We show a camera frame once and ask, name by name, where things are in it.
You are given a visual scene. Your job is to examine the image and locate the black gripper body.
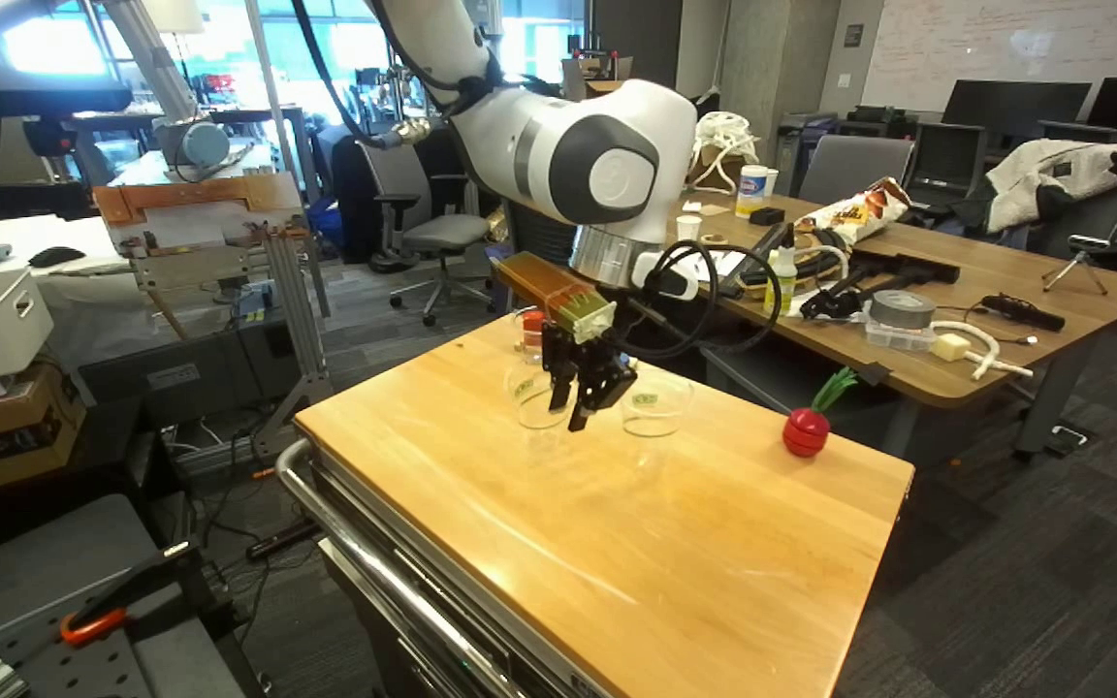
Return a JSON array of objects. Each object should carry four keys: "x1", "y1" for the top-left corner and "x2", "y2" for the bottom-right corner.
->
[{"x1": 533, "y1": 317, "x2": 633, "y2": 371}]

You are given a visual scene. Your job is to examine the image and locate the clear plastic cup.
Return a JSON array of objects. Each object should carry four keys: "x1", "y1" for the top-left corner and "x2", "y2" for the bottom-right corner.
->
[
  {"x1": 616, "y1": 379, "x2": 694, "y2": 448},
  {"x1": 500, "y1": 339, "x2": 576, "y2": 439}
]

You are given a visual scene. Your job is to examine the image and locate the wood top steel cart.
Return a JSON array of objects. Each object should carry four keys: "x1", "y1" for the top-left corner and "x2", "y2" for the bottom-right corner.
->
[{"x1": 275, "y1": 307, "x2": 919, "y2": 698}]

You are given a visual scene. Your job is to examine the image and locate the gray swivel office chair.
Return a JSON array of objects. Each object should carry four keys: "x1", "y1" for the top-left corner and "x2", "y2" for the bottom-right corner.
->
[{"x1": 351, "y1": 137, "x2": 500, "y2": 329}]

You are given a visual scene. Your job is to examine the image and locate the small yellow liquid bottle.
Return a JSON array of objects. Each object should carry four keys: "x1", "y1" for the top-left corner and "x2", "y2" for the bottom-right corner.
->
[{"x1": 762, "y1": 246, "x2": 801, "y2": 321}]

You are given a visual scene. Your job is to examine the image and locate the red toy cherry green stem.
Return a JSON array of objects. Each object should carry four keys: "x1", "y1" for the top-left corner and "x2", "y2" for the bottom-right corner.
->
[{"x1": 779, "y1": 365, "x2": 859, "y2": 466}]

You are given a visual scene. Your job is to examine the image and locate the white paper cup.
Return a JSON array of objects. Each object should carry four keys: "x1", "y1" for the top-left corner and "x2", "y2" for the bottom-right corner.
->
[{"x1": 731, "y1": 162, "x2": 782, "y2": 227}]

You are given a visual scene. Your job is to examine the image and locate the small black tool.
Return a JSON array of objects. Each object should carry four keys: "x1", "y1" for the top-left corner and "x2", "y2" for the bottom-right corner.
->
[{"x1": 793, "y1": 276, "x2": 876, "y2": 325}]

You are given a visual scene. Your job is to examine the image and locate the printed chip bag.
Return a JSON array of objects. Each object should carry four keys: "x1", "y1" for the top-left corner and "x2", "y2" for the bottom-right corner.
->
[{"x1": 786, "y1": 176, "x2": 915, "y2": 260}]

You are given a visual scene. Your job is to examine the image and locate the gray tape roll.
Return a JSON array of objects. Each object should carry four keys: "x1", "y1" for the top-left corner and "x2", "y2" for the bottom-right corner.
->
[{"x1": 859, "y1": 287, "x2": 941, "y2": 348}]

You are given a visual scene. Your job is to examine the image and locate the black hand tool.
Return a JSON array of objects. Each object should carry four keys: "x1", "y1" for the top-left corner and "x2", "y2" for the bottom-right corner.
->
[{"x1": 827, "y1": 250, "x2": 967, "y2": 295}]

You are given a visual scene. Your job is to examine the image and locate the gray office chair back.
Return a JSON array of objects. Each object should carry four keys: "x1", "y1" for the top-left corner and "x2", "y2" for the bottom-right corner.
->
[{"x1": 793, "y1": 131, "x2": 919, "y2": 210}]

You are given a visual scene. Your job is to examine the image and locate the white floor power strip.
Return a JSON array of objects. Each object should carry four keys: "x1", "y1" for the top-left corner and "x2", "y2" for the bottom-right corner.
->
[{"x1": 158, "y1": 422, "x2": 265, "y2": 484}]

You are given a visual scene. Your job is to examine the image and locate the wooden top metal stand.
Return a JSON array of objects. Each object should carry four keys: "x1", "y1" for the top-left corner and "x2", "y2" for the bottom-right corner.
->
[{"x1": 87, "y1": 172, "x2": 333, "y2": 393}]

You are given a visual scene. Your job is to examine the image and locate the flat black tool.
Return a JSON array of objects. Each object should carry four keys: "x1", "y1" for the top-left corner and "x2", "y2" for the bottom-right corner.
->
[{"x1": 978, "y1": 291, "x2": 1070, "y2": 335}]

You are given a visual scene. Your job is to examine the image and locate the large wooden desk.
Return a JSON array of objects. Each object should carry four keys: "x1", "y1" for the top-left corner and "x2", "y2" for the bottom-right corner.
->
[{"x1": 659, "y1": 186, "x2": 1117, "y2": 457}]

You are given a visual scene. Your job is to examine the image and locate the white cloth jacket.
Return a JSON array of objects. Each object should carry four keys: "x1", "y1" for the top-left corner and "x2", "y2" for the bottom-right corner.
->
[{"x1": 981, "y1": 131, "x2": 1117, "y2": 241}]

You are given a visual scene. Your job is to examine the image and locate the black computer mouse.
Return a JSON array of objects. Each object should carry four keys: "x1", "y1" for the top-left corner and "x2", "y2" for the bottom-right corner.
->
[{"x1": 27, "y1": 246, "x2": 87, "y2": 273}]

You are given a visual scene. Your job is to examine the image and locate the brown cardboard box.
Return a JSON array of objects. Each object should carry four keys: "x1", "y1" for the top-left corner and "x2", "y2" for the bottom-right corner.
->
[{"x1": 0, "y1": 365, "x2": 94, "y2": 512}]

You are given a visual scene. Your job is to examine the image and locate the gray perforated metal table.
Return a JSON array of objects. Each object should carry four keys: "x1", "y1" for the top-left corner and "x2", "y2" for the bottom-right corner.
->
[{"x1": 0, "y1": 488, "x2": 252, "y2": 698}]

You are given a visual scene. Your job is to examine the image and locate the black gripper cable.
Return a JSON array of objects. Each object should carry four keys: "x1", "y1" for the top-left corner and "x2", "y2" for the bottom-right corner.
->
[{"x1": 616, "y1": 236, "x2": 786, "y2": 365}]

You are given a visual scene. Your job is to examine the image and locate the white rope bundle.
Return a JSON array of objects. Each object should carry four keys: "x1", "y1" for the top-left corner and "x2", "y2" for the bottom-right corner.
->
[{"x1": 691, "y1": 110, "x2": 762, "y2": 195}]

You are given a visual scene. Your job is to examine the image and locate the chrome cart handle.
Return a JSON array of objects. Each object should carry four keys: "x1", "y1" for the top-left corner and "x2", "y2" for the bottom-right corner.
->
[{"x1": 270, "y1": 436, "x2": 552, "y2": 698}]

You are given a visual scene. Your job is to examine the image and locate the white cable piece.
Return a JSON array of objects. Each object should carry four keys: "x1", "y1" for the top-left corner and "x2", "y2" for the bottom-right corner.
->
[{"x1": 928, "y1": 317, "x2": 1039, "y2": 383}]

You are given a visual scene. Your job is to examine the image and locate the orange handled black clamp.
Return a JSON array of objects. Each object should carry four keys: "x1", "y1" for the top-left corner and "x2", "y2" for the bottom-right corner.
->
[{"x1": 54, "y1": 538, "x2": 205, "y2": 652}]

